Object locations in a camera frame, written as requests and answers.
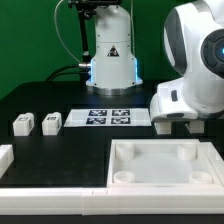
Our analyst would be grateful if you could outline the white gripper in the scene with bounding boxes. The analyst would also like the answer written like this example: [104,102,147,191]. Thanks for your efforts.
[150,81,198,122]

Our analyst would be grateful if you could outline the black cables at base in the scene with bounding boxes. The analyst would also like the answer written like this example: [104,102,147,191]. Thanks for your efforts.
[45,64,91,83]

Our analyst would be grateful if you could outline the white square table top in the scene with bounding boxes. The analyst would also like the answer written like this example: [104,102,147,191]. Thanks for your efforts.
[107,139,224,187]

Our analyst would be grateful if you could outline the grey cable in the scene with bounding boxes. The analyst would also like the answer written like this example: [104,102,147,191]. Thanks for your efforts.
[54,0,83,64]

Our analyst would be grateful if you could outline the black camera stand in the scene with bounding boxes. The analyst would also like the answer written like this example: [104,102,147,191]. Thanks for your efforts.
[67,0,124,84]

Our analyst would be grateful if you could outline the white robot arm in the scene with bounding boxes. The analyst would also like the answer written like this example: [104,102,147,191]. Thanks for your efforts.
[86,0,224,122]

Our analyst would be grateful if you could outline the white U-shaped fence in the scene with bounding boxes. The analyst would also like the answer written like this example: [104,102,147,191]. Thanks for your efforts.
[0,141,224,217]

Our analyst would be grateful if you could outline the white sheet with markers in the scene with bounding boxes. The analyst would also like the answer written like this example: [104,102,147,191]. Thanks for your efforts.
[64,108,151,127]

